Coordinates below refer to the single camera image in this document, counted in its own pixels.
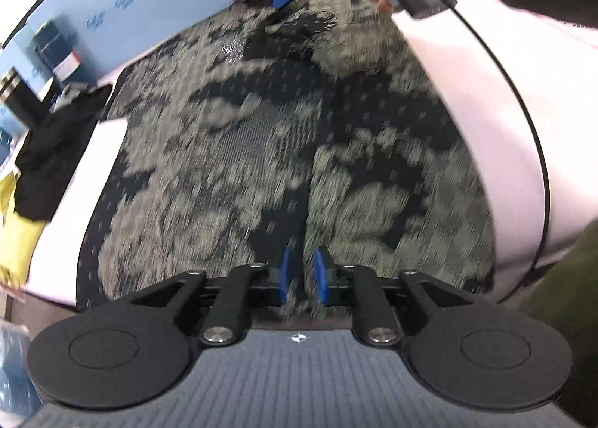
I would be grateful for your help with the black cloth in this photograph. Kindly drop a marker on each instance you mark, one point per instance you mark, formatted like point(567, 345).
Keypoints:
point(51, 152)

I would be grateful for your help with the person's olive green clothing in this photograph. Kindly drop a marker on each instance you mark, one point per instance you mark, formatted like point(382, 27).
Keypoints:
point(570, 316)

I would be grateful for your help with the black beige patterned garment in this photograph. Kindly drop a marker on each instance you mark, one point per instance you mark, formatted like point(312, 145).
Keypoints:
point(280, 138)

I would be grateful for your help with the black bottle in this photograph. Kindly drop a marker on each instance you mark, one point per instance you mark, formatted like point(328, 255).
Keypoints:
point(21, 101)

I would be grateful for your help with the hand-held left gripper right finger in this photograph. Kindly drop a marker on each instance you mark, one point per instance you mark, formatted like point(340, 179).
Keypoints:
point(321, 278)

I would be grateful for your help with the yellow cloth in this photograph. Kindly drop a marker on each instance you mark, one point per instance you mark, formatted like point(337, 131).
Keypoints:
point(21, 236)

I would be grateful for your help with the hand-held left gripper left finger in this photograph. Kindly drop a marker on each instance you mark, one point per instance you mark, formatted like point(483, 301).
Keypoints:
point(285, 278)

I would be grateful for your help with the light blue printed box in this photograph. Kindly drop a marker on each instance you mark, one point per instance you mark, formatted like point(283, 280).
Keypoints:
point(140, 3)

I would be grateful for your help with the black box with red label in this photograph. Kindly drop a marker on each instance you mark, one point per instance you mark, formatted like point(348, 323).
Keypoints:
point(60, 52)

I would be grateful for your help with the blue crinkled bag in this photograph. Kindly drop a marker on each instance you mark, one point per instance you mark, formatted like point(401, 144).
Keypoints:
point(16, 376)

